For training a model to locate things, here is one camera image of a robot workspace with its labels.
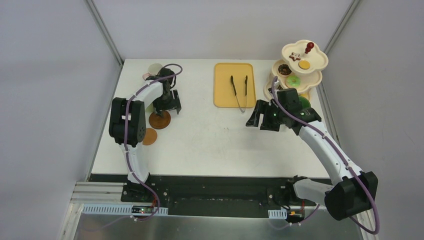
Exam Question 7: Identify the floral mug with green inside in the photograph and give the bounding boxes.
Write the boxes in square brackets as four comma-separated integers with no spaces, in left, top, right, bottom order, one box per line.
[298,95,311,109]

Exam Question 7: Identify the dark brown wooden coaster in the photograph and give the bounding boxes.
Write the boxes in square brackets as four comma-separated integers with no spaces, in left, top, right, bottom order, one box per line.
[148,111,172,130]

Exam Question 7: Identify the green frosted donut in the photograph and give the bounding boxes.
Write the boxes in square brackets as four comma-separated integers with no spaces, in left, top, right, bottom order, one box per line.
[285,75,301,88]

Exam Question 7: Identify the pink mug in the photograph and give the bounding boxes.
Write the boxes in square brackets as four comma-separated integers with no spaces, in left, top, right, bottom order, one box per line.
[142,63,163,80]

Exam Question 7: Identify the orange round coaster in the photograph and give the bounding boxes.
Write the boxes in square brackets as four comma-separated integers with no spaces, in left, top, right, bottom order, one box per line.
[142,128,158,146]

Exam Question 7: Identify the metal tongs with black tips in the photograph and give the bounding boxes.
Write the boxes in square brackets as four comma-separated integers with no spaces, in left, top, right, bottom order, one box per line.
[230,75,248,114]

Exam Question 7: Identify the chocolate sprinkled donut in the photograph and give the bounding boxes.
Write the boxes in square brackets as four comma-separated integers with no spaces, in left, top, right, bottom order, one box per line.
[277,64,292,76]

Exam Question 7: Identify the round yellow biscuit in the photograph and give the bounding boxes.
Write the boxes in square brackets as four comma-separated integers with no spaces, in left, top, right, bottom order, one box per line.
[298,60,311,70]

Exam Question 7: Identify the star-shaped chocolate cookie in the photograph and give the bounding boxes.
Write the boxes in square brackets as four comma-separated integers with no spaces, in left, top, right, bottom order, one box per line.
[289,52,301,62]

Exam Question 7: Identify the light green mug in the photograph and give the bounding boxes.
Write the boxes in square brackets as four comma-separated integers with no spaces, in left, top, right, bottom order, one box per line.
[145,103,155,113]

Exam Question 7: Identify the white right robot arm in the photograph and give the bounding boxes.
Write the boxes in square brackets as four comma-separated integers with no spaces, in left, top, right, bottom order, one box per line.
[245,88,378,221]

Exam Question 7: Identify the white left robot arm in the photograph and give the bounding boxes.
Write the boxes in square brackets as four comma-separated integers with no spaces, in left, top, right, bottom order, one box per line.
[108,64,183,203]

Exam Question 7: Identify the yellow plastic tray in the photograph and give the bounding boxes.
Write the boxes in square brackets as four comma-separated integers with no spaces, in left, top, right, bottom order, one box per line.
[213,62,257,109]

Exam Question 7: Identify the cream three-tier cake stand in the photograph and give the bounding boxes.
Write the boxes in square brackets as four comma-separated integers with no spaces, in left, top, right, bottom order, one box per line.
[263,39,329,100]

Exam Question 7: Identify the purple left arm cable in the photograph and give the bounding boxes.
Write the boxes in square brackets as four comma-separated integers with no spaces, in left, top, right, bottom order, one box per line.
[123,63,184,186]

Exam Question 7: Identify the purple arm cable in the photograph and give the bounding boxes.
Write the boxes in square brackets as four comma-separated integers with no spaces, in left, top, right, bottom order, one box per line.
[123,63,184,186]
[270,75,381,236]

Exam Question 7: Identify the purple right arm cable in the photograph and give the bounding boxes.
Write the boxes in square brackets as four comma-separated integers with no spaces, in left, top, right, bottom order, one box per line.
[270,75,381,236]

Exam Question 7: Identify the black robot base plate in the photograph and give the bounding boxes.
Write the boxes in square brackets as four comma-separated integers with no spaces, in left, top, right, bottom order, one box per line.
[121,175,316,218]

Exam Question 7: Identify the right white slotted cable duct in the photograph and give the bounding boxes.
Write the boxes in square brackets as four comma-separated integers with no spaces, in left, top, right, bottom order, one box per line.
[267,208,287,220]

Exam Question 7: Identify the left aluminium frame post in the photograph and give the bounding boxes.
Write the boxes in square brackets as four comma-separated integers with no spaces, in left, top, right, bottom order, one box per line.
[84,0,125,69]

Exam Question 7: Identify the aluminium frame post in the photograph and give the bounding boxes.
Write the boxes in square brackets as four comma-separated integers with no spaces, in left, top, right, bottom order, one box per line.
[84,0,125,69]
[324,0,362,55]

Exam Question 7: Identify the right aluminium frame post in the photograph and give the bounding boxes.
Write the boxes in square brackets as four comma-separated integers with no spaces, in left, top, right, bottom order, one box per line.
[324,0,362,55]

